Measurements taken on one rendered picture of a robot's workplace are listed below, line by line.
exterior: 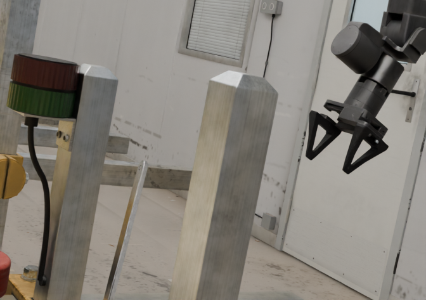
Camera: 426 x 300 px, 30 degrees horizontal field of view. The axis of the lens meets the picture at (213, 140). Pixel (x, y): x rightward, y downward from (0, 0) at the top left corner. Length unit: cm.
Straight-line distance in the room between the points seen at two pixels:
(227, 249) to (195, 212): 3
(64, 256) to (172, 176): 40
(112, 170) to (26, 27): 24
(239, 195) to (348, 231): 383
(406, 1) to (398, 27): 4
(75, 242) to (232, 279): 26
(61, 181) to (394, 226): 343
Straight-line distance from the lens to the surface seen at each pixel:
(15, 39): 98
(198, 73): 574
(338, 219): 442
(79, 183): 76
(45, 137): 132
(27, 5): 98
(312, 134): 134
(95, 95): 74
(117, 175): 110
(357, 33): 128
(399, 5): 135
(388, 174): 415
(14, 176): 97
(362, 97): 131
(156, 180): 113
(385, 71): 132
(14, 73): 73
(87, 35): 767
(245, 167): 53
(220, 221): 53
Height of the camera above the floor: 115
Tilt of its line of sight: 7 degrees down
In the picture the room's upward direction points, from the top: 11 degrees clockwise
